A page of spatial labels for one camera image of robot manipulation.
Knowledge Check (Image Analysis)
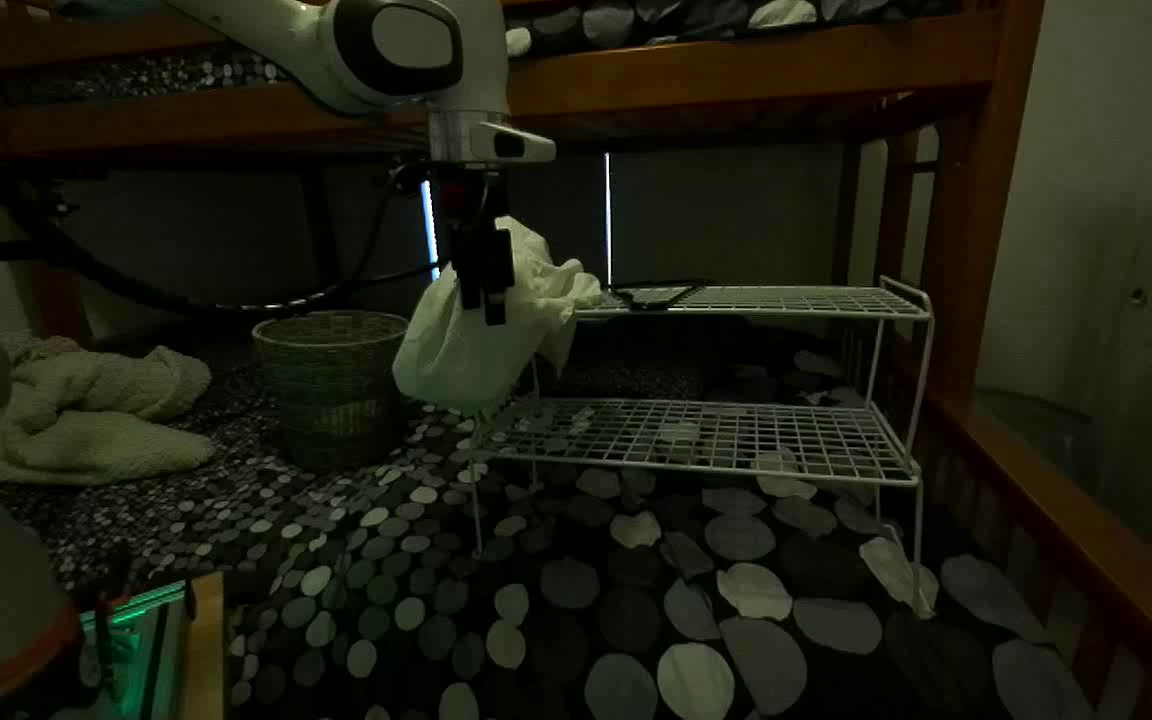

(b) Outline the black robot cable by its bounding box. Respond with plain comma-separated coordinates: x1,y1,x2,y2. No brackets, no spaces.
0,157,436,322

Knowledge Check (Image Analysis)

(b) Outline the thin black cord loop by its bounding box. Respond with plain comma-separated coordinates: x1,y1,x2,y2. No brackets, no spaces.
607,277,710,322

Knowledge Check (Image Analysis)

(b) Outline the white crumpled cloth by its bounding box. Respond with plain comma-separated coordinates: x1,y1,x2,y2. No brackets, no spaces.
389,212,616,422

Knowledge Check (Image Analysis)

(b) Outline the dotted bunk mattress bedding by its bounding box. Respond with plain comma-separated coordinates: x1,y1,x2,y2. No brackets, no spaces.
0,0,1008,103

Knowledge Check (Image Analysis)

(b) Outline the wooden bunk bed frame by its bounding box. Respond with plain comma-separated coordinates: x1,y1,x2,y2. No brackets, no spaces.
0,0,1152,720

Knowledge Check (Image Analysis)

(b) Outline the clear round bin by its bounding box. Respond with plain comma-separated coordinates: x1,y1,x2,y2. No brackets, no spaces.
973,383,1094,497

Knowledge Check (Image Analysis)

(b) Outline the dotted grey bedspread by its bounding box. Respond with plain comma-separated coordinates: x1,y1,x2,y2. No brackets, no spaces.
0,332,1101,720

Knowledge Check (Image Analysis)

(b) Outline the white two-tier wire rack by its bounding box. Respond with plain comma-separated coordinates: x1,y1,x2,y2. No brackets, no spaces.
467,272,940,625

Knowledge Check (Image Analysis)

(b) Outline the woven round basket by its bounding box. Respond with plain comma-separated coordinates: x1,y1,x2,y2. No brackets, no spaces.
247,310,415,474

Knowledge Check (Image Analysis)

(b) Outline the wooden plank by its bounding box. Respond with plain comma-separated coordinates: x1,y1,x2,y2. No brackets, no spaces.
179,573,231,720

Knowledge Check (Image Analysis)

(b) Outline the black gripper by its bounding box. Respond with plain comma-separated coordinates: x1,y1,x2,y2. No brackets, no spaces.
436,160,522,332

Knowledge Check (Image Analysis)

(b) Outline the white folded towel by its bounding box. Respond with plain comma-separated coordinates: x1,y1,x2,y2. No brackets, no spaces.
0,332,222,490

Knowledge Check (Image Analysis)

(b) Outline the green lit box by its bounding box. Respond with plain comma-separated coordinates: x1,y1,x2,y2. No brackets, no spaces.
73,578,193,720

